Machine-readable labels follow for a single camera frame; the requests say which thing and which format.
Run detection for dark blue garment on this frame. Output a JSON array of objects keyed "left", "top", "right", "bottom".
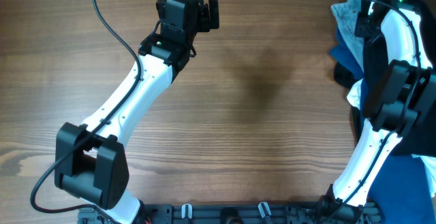
[{"left": 328, "top": 26, "right": 436, "bottom": 224}]

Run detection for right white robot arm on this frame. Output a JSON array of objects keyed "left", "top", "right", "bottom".
[{"left": 319, "top": 0, "right": 435, "bottom": 221}]

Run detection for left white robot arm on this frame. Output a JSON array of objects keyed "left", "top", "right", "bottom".
[{"left": 54, "top": 0, "right": 219, "bottom": 223}]

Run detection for light blue jeans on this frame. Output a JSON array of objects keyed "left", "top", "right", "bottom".
[{"left": 330, "top": 0, "right": 373, "bottom": 72}]

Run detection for black pants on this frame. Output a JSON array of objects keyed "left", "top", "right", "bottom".
[{"left": 363, "top": 0, "right": 435, "bottom": 157}]

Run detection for white garment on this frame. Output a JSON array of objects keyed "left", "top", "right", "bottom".
[{"left": 347, "top": 78, "right": 436, "bottom": 197}]

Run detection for black garment under pile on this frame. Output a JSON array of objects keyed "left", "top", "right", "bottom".
[{"left": 333, "top": 63, "right": 357, "bottom": 89}]

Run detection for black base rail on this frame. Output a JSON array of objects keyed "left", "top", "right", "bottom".
[{"left": 77, "top": 202, "right": 382, "bottom": 224}]

